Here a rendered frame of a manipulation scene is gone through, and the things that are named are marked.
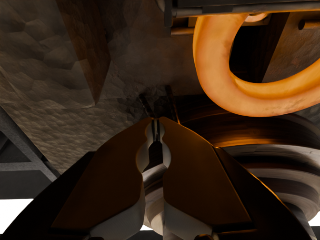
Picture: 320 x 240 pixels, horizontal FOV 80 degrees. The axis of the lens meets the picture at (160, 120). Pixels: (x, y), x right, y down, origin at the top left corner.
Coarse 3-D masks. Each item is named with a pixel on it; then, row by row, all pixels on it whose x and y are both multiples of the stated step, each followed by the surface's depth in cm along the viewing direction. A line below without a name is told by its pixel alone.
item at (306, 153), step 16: (192, 128) 32; (208, 128) 31; (224, 128) 30; (240, 128) 30; (256, 128) 30; (272, 128) 30; (288, 128) 31; (304, 128) 33; (160, 144) 34; (224, 144) 27; (240, 144) 27; (256, 144) 26; (272, 144) 26; (288, 144) 27; (304, 144) 27; (160, 160) 30; (304, 160) 30; (144, 176) 33; (160, 176) 33
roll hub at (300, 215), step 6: (288, 204) 32; (294, 210) 31; (300, 210) 33; (300, 216) 31; (300, 222) 30; (306, 222) 32; (306, 228) 30; (168, 234) 35; (174, 234) 33; (312, 234) 31
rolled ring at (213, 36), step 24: (216, 24) 17; (240, 24) 17; (216, 48) 18; (216, 72) 20; (312, 72) 22; (216, 96) 22; (240, 96) 22; (264, 96) 23; (288, 96) 22; (312, 96) 22
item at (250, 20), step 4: (248, 16) 26; (252, 16) 26; (256, 16) 26; (260, 16) 26; (264, 16) 26; (268, 16) 27; (248, 20) 27; (252, 20) 27; (256, 20) 27; (260, 20) 27; (264, 20) 27; (268, 20) 27; (244, 24) 28; (248, 24) 28; (252, 24) 28; (256, 24) 28; (260, 24) 28; (264, 24) 28
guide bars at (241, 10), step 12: (156, 0) 14; (312, 0) 14; (180, 12) 14; (192, 12) 14; (204, 12) 14; (216, 12) 14; (228, 12) 14; (240, 12) 14; (252, 12) 14; (264, 12) 15; (276, 12) 15
